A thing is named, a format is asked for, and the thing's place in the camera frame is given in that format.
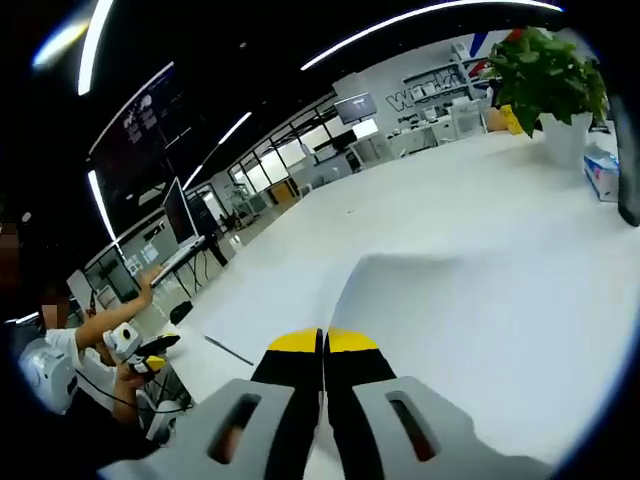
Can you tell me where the black device cable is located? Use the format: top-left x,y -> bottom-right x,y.
74,369 -> 194,417

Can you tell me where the white plant pot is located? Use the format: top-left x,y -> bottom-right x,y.
537,110 -> 594,169

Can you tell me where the single white paper sheet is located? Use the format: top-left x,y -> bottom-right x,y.
328,253 -> 551,401

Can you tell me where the blue and white tissue box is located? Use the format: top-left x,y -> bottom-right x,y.
583,149 -> 622,203

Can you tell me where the white chest-worn device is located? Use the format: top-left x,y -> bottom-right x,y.
17,334 -> 81,416

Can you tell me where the small bright white screen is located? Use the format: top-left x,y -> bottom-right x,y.
352,119 -> 380,142

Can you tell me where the white mesh office chair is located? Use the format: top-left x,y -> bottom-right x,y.
449,102 -> 489,137

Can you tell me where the small grey wall monitor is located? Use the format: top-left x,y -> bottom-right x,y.
333,91 -> 379,126

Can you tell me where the black chair backrest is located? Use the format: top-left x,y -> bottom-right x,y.
604,84 -> 640,227

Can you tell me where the green leafy plant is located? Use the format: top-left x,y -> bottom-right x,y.
482,25 -> 609,139

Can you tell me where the silver laptop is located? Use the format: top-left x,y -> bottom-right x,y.
149,175 -> 208,287

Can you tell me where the black laptop stand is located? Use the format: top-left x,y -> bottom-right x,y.
172,239 -> 229,296

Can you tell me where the yellow cup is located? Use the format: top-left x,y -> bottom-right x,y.
499,104 -> 524,136

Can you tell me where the white ceiling light strip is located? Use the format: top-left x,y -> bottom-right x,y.
182,110 -> 254,191
77,0 -> 115,96
299,0 -> 566,71
87,169 -> 119,241

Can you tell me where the person's black shirt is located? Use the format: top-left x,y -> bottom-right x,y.
0,399 -> 167,480

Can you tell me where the white wall shelf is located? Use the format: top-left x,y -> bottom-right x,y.
402,59 -> 476,97

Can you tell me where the person's left hand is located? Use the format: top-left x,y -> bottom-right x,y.
112,364 -> 152,401

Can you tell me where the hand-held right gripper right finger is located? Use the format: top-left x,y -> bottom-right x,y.
323,327 -> 554,480

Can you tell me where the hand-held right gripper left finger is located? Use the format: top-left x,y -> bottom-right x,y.
97,327 -> 324,480

